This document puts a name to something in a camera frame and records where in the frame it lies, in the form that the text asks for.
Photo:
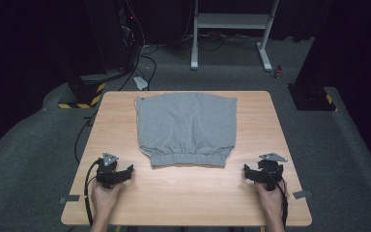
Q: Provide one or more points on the grey cotton shorts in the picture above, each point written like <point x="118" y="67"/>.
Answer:
<point x="186" y="125"/>

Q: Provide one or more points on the person's left hand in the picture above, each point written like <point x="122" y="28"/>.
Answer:
<point x="104" y="199"/>

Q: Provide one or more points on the person's right hand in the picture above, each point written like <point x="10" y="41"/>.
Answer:
<point x="270" y="203"/>

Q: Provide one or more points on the white metal stand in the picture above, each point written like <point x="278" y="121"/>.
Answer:
<point x="232" y="21"/>

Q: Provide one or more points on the black pillar with striped base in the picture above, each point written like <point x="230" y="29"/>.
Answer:
<point x="315" y="96"/>
<point x="83" y="93"/>

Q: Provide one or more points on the grey tape strip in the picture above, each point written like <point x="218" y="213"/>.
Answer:
<point x="302" y="194"/>
<point x="70" y="199"/>

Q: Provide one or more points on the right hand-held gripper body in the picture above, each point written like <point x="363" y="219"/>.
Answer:
<point x="270" y="172"/>

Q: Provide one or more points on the white paper scrap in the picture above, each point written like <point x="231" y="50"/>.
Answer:
<point x="140" y="83"/>

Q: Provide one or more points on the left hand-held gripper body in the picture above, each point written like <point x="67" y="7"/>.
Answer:
<point x="107" y="170"/>

